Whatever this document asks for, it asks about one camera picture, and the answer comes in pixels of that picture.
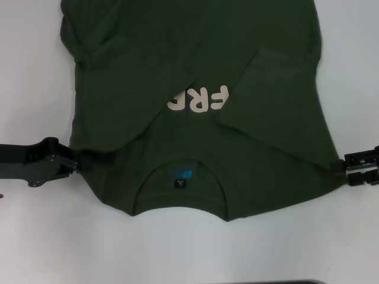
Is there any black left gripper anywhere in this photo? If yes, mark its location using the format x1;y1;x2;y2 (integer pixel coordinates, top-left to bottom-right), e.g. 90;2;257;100
0;136;115;188

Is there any dark green FREE t-shirt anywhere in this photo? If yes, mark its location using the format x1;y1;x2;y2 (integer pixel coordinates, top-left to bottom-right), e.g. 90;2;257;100
60;0;352;222

